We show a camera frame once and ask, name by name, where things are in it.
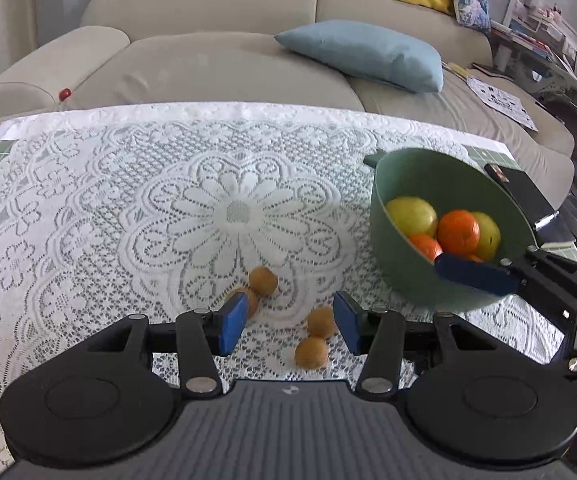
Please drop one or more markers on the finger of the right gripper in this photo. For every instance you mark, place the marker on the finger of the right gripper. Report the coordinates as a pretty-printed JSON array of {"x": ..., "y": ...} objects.
[{"x": 483, "y": 276}]

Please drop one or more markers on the brown kiwi fruit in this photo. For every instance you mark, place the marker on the brown kiwi fruit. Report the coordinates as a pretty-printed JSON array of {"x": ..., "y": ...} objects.
[
  {"x": 251, "y": 297},
  {"x": 312, "y": 353},
  {"x": 321, "y": 322},
  {"x": 263, "y": 281}
]

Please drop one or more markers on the small orange mandarin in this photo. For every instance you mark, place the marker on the small orange mandarin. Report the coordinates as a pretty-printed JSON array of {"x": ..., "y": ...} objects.
[{"x": 427, "y": 245}]

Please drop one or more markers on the light blue pillow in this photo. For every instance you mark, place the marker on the light blue pillow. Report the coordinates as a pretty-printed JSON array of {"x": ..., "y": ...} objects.
[{"x": 369, "y": 52}]

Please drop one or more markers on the yellow lemon fruit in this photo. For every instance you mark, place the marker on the yellow lemon fruit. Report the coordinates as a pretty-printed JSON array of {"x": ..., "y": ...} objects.
[{"x": 489, "y": 237}]

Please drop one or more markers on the green plastic bowl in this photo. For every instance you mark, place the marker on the green plastic bowl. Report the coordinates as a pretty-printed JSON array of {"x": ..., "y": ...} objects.
[{"x": 447, "y": 184}]

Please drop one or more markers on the printed paper sheet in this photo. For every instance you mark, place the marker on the printed paper sheet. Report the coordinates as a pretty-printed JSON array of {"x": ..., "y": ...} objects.
[{"x": 505, "y": 103}]

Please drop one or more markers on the small red ball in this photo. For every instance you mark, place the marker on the small red ball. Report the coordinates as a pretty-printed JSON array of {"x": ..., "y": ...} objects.
[{"x": 64, "y": 94}]

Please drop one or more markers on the white lace tablecloth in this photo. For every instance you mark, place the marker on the white lace tablecloth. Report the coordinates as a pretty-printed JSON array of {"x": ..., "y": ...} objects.
[{"x": 162, "y": 209}]

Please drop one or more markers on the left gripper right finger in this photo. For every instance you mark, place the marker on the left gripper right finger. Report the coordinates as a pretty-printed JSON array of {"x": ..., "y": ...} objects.
[{"x": 465, "y": 393}]

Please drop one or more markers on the black phone on table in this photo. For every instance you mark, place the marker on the black phone on table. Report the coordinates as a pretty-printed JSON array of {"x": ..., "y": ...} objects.
[{"x": 525, "y": 193}]

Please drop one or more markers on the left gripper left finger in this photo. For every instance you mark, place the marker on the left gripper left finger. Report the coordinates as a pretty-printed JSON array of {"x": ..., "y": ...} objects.
[{"x": 118, "y": 391}]

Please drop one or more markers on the cluttered side desk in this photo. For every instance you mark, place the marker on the cluttered side desk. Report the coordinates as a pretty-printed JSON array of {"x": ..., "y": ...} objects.
[{"x": 541, "y": 53}]

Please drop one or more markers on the yellow-green apple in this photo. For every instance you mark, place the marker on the yellow-green apple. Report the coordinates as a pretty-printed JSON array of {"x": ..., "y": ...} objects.
[{"x": 412, "y": 215}]

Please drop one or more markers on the orange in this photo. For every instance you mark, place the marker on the orange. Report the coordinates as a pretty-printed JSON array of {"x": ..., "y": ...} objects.
[{"x": 458, "y": 232}]

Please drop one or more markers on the blue patterned cushion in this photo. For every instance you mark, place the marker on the blue patterned cushion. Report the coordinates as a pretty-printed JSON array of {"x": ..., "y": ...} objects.
[{"x": 473, "y": 14}]

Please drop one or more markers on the beige sectional sofa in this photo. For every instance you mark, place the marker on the beige sectional sofa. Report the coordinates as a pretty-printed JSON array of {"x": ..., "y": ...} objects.
[{"x": 156, "y": 51}]

